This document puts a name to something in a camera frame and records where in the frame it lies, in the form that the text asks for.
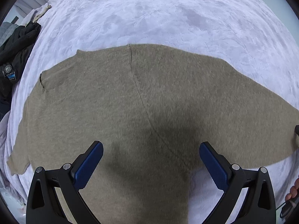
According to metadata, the tan knit sweater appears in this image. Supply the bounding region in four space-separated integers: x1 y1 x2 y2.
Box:
7 45 298 223

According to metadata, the person's right hand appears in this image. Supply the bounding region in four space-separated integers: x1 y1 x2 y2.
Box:
285 178 299 201

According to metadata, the lavender plush bed blanket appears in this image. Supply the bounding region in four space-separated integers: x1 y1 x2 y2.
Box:
1 0 298 223

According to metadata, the black jacket with label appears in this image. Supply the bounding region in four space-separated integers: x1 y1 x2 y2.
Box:
0 22 42 103

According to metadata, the black cable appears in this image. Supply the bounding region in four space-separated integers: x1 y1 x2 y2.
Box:
275 197 299 219

